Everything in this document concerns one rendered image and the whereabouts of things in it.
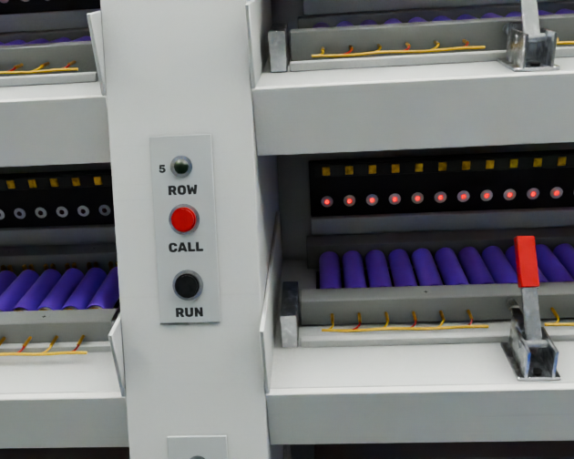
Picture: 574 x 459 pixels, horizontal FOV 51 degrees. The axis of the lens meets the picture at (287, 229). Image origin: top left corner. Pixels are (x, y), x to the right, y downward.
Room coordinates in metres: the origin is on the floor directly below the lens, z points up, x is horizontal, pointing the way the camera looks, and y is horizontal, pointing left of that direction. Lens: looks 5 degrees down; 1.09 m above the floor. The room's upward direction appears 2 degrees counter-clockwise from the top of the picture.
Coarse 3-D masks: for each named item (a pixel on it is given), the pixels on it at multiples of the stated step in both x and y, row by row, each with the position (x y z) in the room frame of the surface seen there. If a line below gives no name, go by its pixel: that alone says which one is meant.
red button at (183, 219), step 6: (180, 210) 0.38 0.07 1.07; (186, 210) 0.38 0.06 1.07; (174, 216) 0.38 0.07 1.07; (180, 216) 0.38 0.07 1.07; (186, 216) 0.38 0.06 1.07; (192, 216) 0.38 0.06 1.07; (174, 222) 0.38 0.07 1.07; (180, 222) 0.38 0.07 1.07; (186, 222) 0.38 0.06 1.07; (192, 222) 0.38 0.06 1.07; (180, 228) 0.38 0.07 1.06; (186, 228) 0.38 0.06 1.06; (192, 228) 0.38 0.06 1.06
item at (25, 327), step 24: (0, 312) 0.46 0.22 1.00; (24, 312) 0.45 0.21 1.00; (48, 312) 0.45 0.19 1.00; (72, 312) 0.45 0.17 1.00; (96, 312) 0.45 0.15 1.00; (0, 336) 0.44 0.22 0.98; (24, 336) 0.44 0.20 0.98; (48, 336) 0.44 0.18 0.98; (72, 336) 0.44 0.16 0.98; (96, 336) 0.44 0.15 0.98
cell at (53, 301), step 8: (72, 272) 0.52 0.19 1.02; (80, 272) 0.53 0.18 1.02; (64, 280) 0.51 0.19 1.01; (72, 280) 0.51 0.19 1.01; (80, 280) 0.52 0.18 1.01; (56, 288) 0.49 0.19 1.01; (64, 288) 0.50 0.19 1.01; (72, 288) 0.50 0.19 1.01; (48, 296) 0.48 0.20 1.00; (56, 296) 0.48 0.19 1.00; (64, 296) 0.49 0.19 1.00; (40, 304) 0.47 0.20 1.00; (48, 304) 0.47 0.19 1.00; (56, 304) 0.48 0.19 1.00; (64, 304) 0.48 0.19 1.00
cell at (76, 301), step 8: (88, 272) 0.52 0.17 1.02; (96, 272) 0.52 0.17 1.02; (104, 272) 0.53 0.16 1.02; (88, 280) 0.50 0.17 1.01; (96, 280) 0.51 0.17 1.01; (80, 288) 0.49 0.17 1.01; (88, 288) 0.49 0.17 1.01; (96, 288) 0.50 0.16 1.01; (72, 296) 0.48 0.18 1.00; (80, 296) 0.48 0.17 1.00; (88, 296) 0.49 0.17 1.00; (72, 304) 0.47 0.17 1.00; (80, 304) 0.47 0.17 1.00
